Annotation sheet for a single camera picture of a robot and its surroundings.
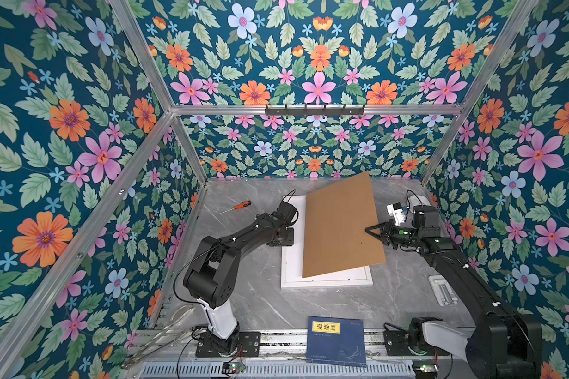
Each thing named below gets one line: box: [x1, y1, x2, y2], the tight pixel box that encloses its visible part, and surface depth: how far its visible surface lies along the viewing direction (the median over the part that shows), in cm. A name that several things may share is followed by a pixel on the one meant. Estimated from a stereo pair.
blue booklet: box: [305, 315, 367, 368], surface depth 75 cm
